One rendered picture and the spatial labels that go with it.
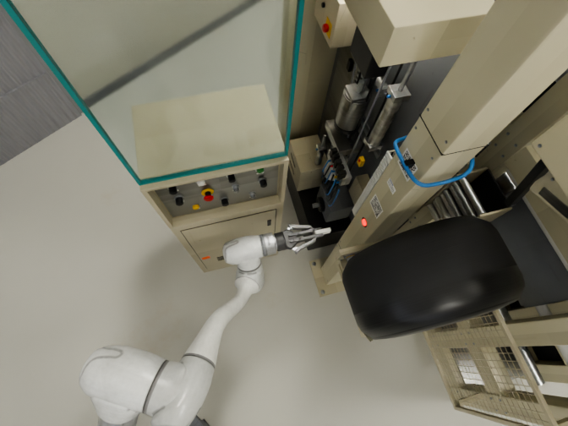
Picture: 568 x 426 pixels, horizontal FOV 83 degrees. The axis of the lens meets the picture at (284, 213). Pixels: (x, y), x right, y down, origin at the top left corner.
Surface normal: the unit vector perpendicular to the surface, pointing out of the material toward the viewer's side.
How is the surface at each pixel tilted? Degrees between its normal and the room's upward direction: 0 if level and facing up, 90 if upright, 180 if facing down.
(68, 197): 0
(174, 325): 0
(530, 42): 90
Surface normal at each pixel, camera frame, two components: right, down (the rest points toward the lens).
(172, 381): 0.40, -0.67
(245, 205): 0.05, -0.40
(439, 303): -0.28, -0.03
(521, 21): -0.96, 0.22
